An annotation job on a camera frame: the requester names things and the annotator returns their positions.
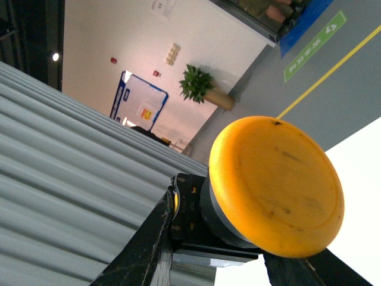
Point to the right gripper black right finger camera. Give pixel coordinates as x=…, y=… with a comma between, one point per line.
x=321, y=269

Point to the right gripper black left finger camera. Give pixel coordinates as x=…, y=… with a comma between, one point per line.
x=147, y=257

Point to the yellow mushroom push button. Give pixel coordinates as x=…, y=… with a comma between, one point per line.
x=269, y=186

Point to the grey curtain left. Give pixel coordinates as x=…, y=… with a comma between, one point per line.
x=75, y=185

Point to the blue framed notice board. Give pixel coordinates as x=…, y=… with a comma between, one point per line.
x=137, y=102

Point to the left potted plant gold pot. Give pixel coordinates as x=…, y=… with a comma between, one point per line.
x=199, y=86

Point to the green floor sign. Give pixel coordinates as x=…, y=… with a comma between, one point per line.
x=315, y=44

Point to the blue door mat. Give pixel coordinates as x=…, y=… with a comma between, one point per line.
x=310, y=14

